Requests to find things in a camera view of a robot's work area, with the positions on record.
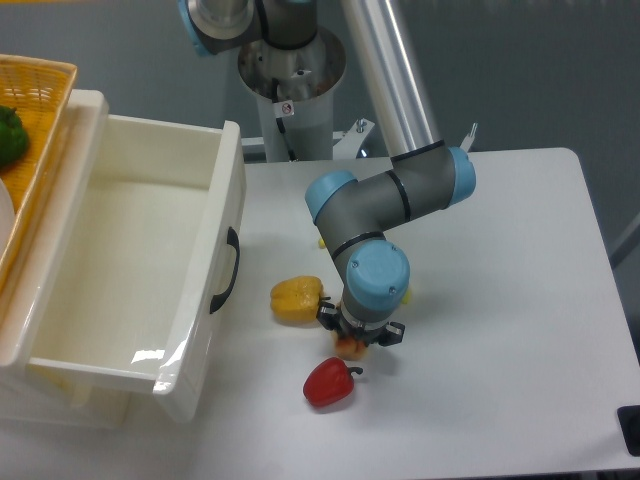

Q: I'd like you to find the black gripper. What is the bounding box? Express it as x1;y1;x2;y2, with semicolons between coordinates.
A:
316;299;405;347

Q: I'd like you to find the round knotted bread roll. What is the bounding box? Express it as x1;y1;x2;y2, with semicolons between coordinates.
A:
332;326;368;361

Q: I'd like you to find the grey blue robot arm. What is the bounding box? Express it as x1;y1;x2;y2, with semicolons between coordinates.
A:
178;1;476;346

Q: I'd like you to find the red bell pepper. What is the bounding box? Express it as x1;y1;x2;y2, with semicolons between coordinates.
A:
303;357;364;408

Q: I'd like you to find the yellow bell pepper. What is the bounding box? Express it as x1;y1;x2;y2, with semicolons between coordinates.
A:
270;276;324;325

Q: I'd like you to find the yellow banana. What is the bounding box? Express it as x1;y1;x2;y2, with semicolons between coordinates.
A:
343;240;411;312

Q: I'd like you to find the white clip behind table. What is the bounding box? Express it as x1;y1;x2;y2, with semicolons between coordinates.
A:
460;122;478;152

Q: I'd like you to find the white open drawer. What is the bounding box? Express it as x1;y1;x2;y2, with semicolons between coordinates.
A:
30;115;246;422

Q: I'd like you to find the black device at table edge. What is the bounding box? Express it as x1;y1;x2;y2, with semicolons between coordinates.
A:
617;405;640;457

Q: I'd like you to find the white drawer cabinet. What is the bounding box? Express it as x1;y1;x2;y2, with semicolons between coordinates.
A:
1;90;129;428

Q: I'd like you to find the white plate edge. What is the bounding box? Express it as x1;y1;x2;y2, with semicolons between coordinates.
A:
0;181;16;252

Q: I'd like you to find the green bell pepper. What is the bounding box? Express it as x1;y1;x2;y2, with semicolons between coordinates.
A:
0;105;30;168

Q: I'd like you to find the yellow woven basket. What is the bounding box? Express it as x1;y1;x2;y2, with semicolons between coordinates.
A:
0;53;79;291

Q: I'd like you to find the black drawer handle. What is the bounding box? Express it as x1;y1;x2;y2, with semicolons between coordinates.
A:
209;227;241;315

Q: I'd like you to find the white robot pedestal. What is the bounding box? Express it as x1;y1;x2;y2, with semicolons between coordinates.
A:
238;27;375;162

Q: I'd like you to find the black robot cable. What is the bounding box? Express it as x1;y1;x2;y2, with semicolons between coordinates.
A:
271;78;299;162

